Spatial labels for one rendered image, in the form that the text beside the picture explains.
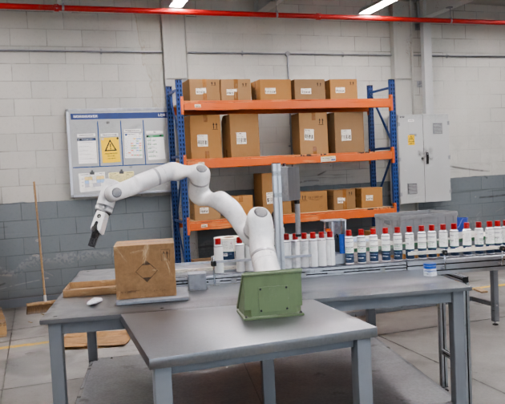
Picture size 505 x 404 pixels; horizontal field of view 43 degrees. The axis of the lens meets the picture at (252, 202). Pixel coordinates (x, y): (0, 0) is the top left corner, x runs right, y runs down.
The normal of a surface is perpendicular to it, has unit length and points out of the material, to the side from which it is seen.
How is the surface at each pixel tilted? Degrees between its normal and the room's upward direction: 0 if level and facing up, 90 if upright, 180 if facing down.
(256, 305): 90
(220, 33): 90
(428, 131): 90
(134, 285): 90
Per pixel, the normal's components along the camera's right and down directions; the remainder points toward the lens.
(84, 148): 0.30, 0.03
